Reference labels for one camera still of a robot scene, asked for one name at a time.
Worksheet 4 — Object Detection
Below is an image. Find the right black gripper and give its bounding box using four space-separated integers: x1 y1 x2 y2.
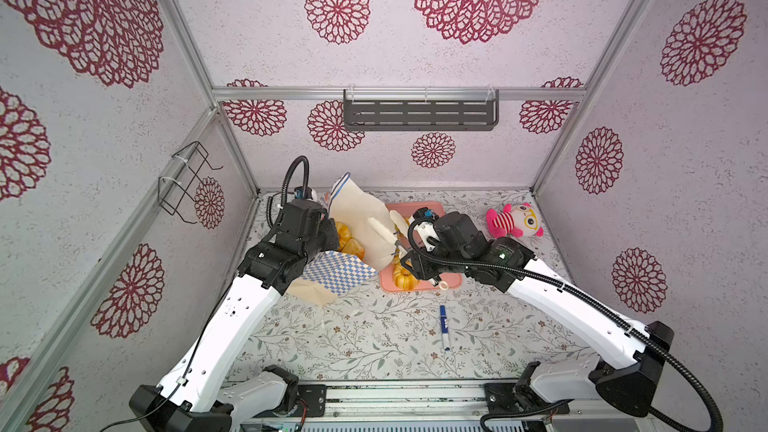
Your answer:
398 243 471 280

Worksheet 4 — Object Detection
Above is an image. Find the checkered paper bag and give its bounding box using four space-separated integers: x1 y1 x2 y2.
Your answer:
287 173 397 305

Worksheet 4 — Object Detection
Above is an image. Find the bundt bread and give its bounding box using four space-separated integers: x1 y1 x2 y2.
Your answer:
392 262 420 291
341 238 365 261

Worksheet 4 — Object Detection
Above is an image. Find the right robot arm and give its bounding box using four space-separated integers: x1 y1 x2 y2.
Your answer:
368 208 724 431

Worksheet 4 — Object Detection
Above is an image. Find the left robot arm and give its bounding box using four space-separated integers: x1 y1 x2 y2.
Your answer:
129 156 339 431

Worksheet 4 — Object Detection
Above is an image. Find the pink tray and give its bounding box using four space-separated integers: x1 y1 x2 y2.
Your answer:
379 200 464 294

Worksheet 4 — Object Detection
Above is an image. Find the blue marker pen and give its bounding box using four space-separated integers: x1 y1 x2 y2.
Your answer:
439 305 451 352

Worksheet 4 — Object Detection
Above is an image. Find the pink plush toy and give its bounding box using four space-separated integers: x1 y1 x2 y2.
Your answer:
485 203 544 238

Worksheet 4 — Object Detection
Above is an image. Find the grey wall shelf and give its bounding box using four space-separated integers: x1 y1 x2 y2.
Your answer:
342 89 500 132

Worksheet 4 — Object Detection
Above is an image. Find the black wire rack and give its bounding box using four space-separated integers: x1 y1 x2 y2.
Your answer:
156 141 225 229

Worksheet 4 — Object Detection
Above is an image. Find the metal base rail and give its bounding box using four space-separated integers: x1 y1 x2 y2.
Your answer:
239 379 613 432

